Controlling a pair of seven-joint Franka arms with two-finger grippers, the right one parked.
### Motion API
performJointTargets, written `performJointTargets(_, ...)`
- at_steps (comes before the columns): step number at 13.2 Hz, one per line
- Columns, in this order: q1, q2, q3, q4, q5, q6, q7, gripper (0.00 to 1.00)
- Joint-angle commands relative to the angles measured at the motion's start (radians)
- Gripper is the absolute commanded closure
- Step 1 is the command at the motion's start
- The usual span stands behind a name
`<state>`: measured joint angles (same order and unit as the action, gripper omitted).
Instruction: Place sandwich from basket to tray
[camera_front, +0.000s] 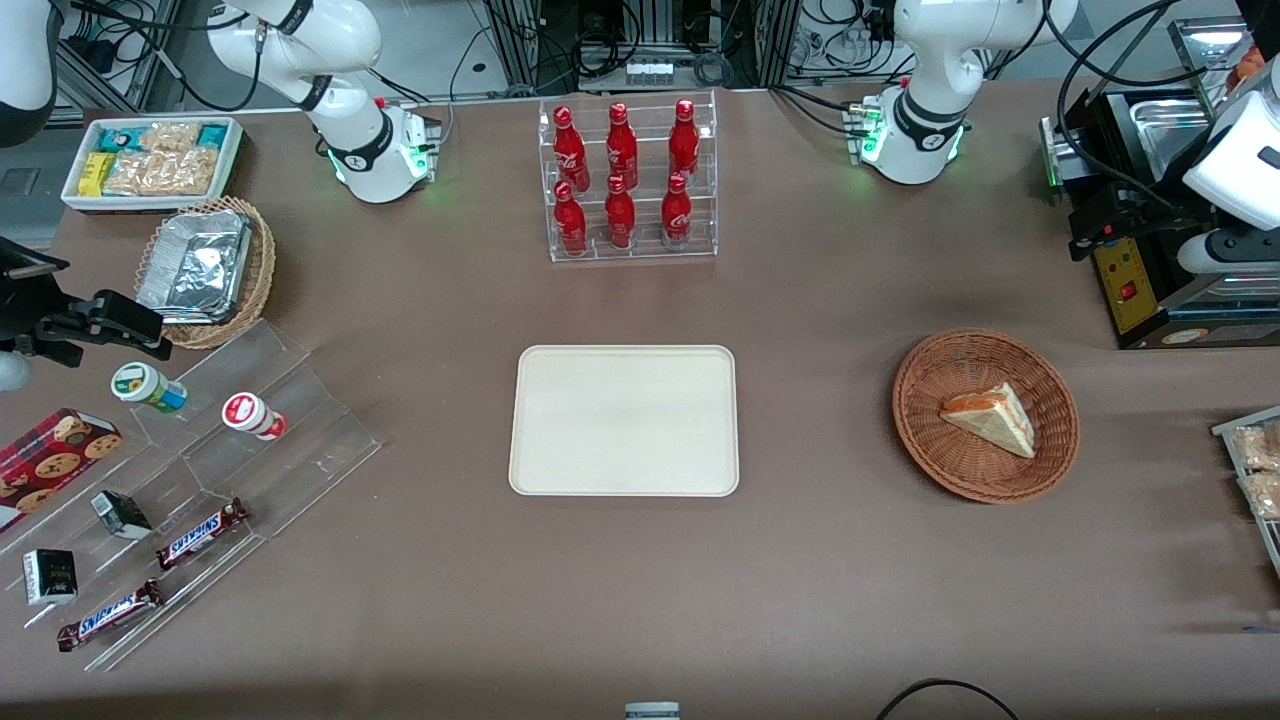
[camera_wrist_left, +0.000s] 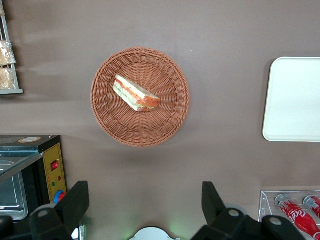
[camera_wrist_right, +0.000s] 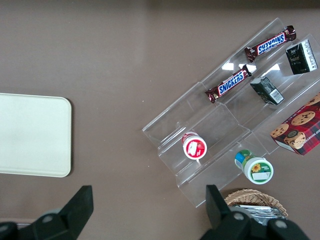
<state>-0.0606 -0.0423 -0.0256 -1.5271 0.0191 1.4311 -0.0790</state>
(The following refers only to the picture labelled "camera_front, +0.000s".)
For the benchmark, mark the clear cracker bag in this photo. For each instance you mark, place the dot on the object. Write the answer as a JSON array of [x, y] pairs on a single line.
[[192, 170], [170, 136], [135, 175]]

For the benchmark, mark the cream plastic tray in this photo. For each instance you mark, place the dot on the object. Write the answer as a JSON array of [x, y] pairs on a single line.
[[620, 420]]

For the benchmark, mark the white power strip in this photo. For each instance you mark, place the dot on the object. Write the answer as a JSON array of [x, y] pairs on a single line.
[[650, 71]]

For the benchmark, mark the green label yoghurt cup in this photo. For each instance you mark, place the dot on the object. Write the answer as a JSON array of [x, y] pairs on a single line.
[[145, 385]]

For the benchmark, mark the steel warmer pan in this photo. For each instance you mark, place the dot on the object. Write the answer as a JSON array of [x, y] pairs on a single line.
[[1170, 125]]

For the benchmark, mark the teal snack packet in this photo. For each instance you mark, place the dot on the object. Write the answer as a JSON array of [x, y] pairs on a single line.
[[213, 134], [118, 139]]

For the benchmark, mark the small black box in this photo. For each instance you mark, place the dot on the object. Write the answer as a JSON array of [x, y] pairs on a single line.
[[50, 577], [122, 514]]

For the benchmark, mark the clear acrylic stepped display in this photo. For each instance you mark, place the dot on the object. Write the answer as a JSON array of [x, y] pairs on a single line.
[[300, 440]]

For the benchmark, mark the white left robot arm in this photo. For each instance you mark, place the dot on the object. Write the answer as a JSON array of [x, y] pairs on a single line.
[[925, 90]]

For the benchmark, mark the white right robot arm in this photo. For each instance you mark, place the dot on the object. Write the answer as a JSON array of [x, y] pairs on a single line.
[[340, 60]]

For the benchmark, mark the small light wicker basket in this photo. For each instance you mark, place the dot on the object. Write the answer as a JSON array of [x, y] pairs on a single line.
[[262, 270]]

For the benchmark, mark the aluminium foil container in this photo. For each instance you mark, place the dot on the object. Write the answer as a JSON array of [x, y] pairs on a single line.
[[195, 268]]

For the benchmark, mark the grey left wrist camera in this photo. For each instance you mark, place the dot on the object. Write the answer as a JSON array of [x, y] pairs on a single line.
[[1215, 252]]

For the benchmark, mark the white rectangular snack bin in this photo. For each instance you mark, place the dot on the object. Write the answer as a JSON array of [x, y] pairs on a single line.
[[75, 200]]

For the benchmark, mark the clear acrylic bottle rack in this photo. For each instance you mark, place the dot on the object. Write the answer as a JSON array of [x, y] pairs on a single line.
[[645, 250]]

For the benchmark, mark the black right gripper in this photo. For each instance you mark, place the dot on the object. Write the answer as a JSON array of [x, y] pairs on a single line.
[[22, 312]]

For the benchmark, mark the clear fried snack bag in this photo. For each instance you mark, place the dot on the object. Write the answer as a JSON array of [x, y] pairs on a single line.
[[1264, 495], [1258, 447]]

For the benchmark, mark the red tartan cookie box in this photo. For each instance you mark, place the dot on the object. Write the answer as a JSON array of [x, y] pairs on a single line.
[[55, 460]]

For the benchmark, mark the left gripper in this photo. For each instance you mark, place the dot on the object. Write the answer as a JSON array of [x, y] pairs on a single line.
[[1150, 213]]

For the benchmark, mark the red cola bottle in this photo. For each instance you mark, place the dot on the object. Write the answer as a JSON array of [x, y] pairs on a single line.
[[676, 215], [621, 148], [568, 150], [570, 225], [620, 218], [684, 142]]

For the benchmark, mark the triangular sandwich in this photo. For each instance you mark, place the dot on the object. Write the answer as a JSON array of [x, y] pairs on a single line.
[[995, 420]]

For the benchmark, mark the black food warmer machine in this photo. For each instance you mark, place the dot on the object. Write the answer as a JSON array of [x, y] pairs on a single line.
[[1135, 295]]

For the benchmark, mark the grey metal snack tray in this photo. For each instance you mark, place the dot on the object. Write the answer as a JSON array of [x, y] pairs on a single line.
[[1225, 428]]

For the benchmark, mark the grey device edge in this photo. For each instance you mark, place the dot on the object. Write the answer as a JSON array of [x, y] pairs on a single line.
[[652, 711]]

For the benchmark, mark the yellow snack packet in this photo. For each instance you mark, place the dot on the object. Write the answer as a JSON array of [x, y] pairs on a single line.
[[95, 173]]

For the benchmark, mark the brown Snickers bar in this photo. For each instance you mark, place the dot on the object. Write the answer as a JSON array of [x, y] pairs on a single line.
[[200, 533], [110, 614]]

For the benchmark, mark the large brown wicker basket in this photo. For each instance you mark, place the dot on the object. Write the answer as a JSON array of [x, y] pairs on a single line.
[[960, 472]]

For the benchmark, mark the red label yoghurt cup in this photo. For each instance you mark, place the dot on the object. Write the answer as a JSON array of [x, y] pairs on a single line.
[[250, 413]]

